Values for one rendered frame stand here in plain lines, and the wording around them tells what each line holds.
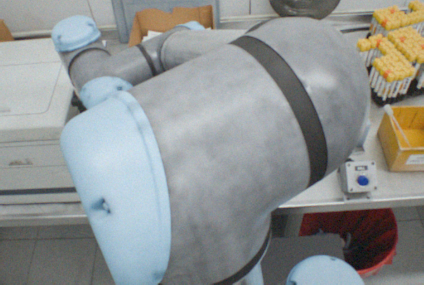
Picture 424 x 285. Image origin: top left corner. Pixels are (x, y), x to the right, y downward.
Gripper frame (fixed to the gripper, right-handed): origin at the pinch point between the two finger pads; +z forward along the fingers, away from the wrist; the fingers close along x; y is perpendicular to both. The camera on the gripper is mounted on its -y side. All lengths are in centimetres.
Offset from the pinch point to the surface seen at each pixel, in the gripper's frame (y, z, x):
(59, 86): 12.1, -16.5, -6.0
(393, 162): -61, 10, 0
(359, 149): -56, 13, -6
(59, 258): 57, 101, -16
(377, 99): -65, 12, -23
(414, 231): -105, 101, -21
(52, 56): 16.0, -16.6, -15.6
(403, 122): -68, 9, -12
